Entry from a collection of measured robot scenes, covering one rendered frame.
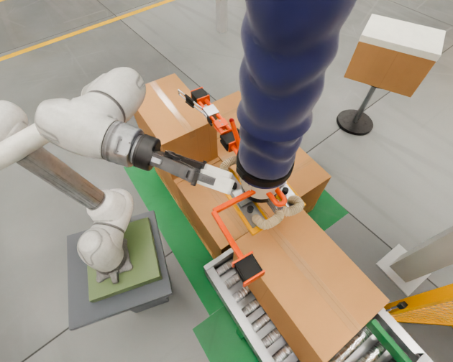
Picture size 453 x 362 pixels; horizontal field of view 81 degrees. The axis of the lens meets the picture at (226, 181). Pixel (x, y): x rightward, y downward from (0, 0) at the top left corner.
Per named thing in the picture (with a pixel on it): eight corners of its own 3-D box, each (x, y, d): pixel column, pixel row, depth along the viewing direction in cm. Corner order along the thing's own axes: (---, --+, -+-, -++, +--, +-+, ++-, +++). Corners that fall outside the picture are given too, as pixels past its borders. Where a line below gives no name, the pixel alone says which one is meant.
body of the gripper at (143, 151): (139, 164, 62) (176, 177, 63) (126, 167, 54) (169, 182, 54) (148, 133, 61) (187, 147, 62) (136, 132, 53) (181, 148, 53)
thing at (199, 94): (210, 103, 145) (209, 95, 140) (198, 107, 143) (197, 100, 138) (203, 93, 149) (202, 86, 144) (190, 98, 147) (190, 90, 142)
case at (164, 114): (218, 157, 209) (216, 119, 175) (172, 180, 197) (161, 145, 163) (182, 113, 236) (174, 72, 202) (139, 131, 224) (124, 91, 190)
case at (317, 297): (353, 312, 148) (390, 300, 114) (300, 362, 136) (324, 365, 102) (282, 230, 175) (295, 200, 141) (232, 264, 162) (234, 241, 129)
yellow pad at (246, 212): (271, 225, 116) (273, 220, 112) (252, 236, 114) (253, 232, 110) (231, 170, 133) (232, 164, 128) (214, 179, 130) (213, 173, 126)
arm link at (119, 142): (96, 161, 53) (125, 172, 54) (109, 118, 52) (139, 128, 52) (115, 159, 62) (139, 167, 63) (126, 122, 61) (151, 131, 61)
